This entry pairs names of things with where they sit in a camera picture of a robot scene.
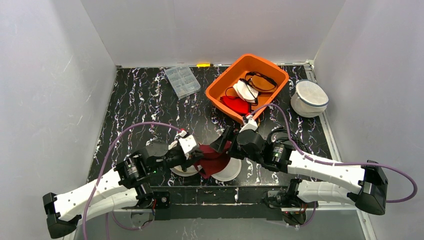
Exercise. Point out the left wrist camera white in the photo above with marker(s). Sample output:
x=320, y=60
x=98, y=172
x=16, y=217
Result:
x=187, y=142

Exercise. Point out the white bra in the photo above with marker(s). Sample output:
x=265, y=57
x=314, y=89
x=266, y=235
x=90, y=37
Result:
x=246, y=92

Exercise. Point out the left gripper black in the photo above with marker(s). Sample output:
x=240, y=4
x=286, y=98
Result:
x=196, y=155

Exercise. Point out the clear plastic compartment box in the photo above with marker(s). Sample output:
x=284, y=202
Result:
x=182, y=80

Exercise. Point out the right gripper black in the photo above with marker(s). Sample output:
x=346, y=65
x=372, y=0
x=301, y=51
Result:
x=232, y=145

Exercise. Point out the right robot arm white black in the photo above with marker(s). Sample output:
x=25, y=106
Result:
x=363, y=186

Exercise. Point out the dark maroon bra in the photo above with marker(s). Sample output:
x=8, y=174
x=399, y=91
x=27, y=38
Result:
x=212, y=162

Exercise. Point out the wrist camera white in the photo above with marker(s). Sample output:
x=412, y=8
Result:
x=187, y=142
x=249, y=123

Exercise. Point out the grey-trim mesh laundry bag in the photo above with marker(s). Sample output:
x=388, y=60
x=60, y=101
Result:
x=309, y=99

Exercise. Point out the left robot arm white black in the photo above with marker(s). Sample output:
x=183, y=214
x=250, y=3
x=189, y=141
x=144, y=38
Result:
x=126, y=185

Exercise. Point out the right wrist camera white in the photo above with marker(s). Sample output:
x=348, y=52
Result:
x=249, y=123

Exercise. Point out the red bra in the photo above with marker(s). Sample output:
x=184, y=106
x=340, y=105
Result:
x=235, y=106

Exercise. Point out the orange plastic bin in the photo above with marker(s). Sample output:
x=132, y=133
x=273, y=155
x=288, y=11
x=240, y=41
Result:
x=250, y=82

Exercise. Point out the yellow marker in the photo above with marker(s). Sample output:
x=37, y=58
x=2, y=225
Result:
x=204, y=65

